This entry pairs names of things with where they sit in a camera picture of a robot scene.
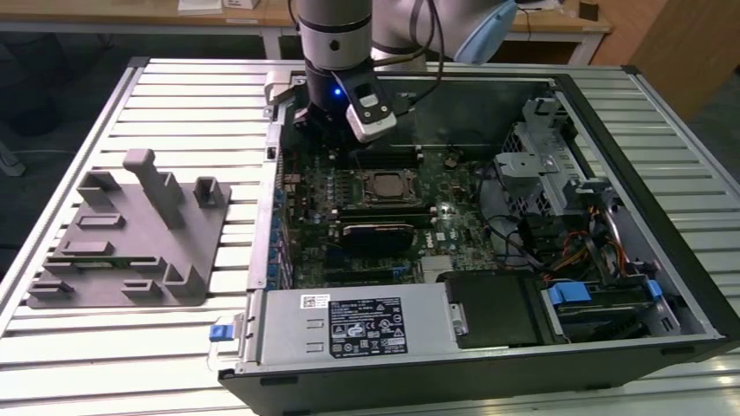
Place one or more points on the silver CPU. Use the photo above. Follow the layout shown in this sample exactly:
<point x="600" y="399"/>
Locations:
<point x="389" y="184"/>

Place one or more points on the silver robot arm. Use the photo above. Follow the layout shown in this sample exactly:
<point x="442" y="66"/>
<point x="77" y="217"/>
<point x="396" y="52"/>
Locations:
<point x="332" y="30"/>

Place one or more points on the CPU socket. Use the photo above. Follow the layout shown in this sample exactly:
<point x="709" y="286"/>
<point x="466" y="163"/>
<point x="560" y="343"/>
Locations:
<point x="362" y="193"/>

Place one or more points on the black RAM slot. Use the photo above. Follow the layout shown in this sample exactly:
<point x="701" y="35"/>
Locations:
<point x="393" y="154"/>
<point x="386" y="209"/>
<point x="386" y="214"/>
<point x="393" y="150"/>
<point x="393" y="160"/>
<point x="386" y="219"/>
<point x="421" y="224"/>
<point x="393" y="165"/>

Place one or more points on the white cardboard box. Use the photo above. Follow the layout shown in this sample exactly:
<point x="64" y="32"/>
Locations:
<point x="240" y="3"/>
<point x="198" y="4"/>

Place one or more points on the black graphics card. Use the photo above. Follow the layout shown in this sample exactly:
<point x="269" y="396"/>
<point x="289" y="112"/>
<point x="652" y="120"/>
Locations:
<point x="376" y="238"/>

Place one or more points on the green motherboard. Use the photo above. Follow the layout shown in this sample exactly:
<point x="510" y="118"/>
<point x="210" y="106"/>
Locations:
<point x="462" y="203"/>

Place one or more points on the gray parts rack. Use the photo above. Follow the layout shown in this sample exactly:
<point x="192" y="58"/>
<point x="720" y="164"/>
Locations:
<point x="196" y="242"/>

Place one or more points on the silver chipset heatsink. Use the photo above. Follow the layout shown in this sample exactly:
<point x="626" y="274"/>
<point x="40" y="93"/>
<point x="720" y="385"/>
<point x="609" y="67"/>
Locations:
<point x="437" y="264"/>

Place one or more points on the small black box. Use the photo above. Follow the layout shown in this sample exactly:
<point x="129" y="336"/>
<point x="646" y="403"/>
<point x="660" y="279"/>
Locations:
<point x="588" y="9"/>

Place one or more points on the silver power supply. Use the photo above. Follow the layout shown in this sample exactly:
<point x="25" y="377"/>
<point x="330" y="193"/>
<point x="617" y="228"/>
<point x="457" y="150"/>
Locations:
<point x="289" y="320"/>

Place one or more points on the blue power supply latch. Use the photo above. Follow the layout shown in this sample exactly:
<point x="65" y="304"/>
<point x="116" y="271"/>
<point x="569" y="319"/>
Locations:
<point x="220" y="333"/>

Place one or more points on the black plastic shroud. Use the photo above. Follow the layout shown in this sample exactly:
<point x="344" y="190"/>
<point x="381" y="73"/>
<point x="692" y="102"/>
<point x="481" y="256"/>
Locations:
<point x="497" y="312"/>

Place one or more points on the wooden cabinet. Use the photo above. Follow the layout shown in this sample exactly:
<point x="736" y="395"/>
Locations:
<point x="681" y="43"/>

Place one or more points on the hard disk in blue carrier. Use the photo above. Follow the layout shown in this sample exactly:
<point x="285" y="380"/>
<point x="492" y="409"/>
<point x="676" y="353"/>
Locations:
<point x="569" y="294"/>

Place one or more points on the black PC case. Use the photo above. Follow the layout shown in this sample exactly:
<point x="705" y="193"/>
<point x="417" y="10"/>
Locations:
<point x="462" y="390"/>

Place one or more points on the blue drive bay clip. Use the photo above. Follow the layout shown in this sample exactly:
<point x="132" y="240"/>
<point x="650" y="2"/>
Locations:
<point x="653" y="290"/>

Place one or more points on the silver cage bracket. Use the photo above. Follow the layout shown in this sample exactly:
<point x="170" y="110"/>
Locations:
<point x="520" y="173"/>

